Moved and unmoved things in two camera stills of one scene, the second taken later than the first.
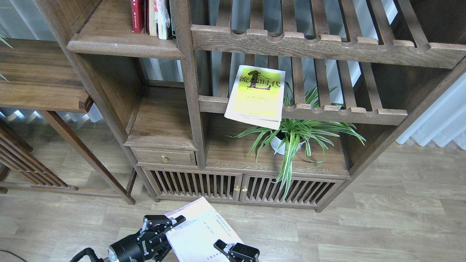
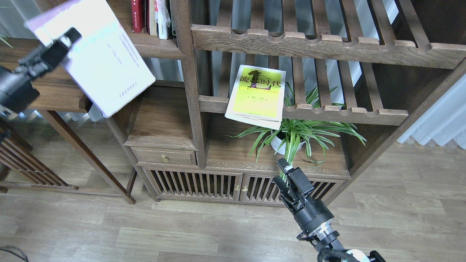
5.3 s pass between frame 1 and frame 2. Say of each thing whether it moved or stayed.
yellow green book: stayed
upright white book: stayed
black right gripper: moved
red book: stayed
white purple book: moved
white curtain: stayed
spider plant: stayed
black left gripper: moved
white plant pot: stayed
